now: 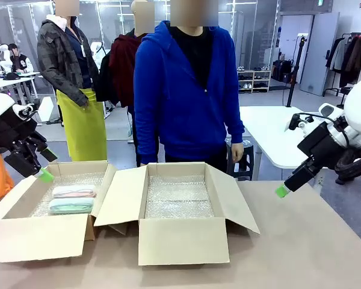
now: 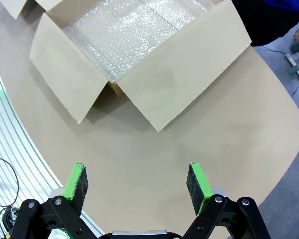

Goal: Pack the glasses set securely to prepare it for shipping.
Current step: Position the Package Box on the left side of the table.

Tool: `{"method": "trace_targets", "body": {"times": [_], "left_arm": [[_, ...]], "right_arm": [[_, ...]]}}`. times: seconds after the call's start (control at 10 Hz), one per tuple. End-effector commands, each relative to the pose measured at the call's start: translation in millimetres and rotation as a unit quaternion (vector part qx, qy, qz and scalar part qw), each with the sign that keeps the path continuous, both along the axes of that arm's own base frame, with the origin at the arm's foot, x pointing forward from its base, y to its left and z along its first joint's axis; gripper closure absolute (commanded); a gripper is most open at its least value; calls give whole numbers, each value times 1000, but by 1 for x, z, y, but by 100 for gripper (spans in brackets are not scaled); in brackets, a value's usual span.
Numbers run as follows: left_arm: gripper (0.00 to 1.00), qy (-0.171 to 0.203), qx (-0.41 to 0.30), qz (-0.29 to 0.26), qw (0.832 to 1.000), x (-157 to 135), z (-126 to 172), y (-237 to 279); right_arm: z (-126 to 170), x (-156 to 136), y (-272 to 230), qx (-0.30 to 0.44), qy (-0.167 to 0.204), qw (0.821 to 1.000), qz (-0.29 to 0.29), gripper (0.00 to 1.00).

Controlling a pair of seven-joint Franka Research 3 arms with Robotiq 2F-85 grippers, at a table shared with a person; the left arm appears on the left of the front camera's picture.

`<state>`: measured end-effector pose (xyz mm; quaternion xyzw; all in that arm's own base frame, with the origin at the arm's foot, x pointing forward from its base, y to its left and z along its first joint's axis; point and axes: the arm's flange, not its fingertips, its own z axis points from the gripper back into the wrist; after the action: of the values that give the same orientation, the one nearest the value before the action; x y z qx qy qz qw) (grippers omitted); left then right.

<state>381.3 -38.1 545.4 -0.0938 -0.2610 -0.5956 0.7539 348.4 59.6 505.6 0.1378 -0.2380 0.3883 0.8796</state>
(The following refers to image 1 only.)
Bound black chair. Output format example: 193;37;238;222
336;86;354;106

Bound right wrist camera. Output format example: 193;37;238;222
284;112;316;135

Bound yellow apron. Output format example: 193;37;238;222
56;88;108;163

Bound bubble wrap sheet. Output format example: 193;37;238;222
29;172;106;218
144;174;215;220

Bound blue sleeved right forearm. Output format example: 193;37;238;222
134;114;159;165

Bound green glasses case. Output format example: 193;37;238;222
48;197;94;216

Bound cardboard box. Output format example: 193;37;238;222
93;161;261;266
0;160;118;264

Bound wooden shoe rack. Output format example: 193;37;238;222
236;69;272;93

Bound white background desk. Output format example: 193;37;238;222
0;71;42;105

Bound white side table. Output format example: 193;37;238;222
239;105;347;181

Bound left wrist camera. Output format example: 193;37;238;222
11;98;55;123

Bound black suitcases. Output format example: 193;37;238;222
272;59;296;84

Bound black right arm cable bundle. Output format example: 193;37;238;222
333;146;361;185

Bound mannequin with maroon shawl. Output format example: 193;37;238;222
108;0;156;168

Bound mannequin with yellow apron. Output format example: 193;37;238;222
37;0;109;163

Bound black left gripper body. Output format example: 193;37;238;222
0;111;48;155

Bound pink glasses case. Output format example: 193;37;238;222
52;184;97;199

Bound person in varsity jacket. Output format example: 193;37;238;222
8;43;35;73

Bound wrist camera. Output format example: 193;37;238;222
284;112;316;135
11;98;55;123

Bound person in blue hoodie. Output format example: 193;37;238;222
134;0;246;181

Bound black tripod stand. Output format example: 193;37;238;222
285;34;308;108

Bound person's left hand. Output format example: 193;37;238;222
230;141;245;165

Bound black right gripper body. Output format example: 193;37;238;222
297;121;339;160

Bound clothes rack with coats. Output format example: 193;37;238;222
324;32;361;97

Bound blue sleeved left forearm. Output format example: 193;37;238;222
225;99;246;144

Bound black plastic stool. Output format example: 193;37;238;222
225;137;255;181

